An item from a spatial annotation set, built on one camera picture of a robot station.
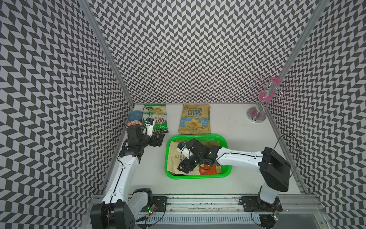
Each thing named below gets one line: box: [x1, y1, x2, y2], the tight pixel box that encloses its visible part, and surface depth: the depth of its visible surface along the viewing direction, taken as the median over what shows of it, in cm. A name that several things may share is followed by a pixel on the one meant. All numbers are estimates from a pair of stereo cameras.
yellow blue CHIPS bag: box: [178, 104, 211, 135], surface depth 107 cm
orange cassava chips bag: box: [199, 163, 222, 176], surface depth 79 cm
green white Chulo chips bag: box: [142, 104, 169, 131], surface depth 110 cm
